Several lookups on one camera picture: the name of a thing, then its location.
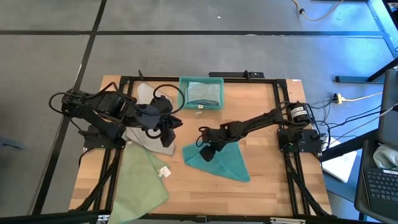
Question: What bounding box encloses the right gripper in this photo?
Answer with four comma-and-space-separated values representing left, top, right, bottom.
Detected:
196, 123, 240, 162

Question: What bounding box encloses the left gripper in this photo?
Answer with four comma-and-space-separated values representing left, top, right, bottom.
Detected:
136, 96, 183, 149

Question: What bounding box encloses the teal microfiber towel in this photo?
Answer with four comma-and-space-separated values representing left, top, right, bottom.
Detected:
182, 141, 251, 184

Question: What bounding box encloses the light blue microfiber towel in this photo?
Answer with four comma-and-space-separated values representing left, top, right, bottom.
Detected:
185, 81, 221, 106

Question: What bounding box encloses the light green microfiber towel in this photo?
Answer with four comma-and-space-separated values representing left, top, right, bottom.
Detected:
108, 141, 171, 224

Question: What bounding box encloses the teal mesh basket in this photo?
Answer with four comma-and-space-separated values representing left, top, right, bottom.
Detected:
177, 76, 224, 110

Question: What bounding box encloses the black mounting bar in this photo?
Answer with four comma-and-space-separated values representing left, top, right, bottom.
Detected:
208, 70, 266, 79

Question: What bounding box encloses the yellow power plug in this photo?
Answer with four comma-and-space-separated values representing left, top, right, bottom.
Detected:
331, 92, 346, 105

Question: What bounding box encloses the crumpled white cloth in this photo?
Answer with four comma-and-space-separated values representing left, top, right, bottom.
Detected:
372, 144, 398, 171

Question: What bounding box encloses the dark laptop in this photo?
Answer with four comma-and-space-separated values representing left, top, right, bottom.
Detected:
353, 67, 398, 222

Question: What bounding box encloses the black aluminium table frame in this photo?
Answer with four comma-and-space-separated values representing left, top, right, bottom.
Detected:
0, 74, 382, 224

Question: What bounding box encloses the silver metal bracket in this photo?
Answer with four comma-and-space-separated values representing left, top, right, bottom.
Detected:
269, 217, 307, 224

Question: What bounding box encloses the tan cable with black plug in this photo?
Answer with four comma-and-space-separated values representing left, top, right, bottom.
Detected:
291, 0, 345, 22

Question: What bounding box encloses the metal desk frame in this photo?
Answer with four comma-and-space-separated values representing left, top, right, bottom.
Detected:
334, 0, 398, 84

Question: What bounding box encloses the white cable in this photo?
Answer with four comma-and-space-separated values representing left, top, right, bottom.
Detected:
347, 105, 398, 134

